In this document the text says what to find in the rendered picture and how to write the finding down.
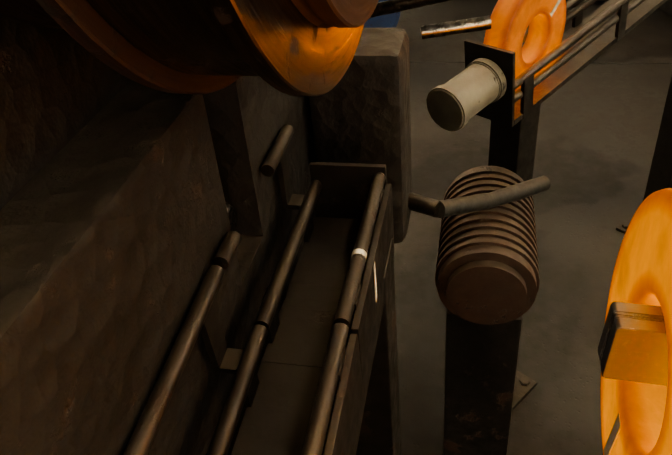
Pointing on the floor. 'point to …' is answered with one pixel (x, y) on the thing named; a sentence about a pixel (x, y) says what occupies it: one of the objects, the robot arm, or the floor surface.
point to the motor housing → (484, 310)
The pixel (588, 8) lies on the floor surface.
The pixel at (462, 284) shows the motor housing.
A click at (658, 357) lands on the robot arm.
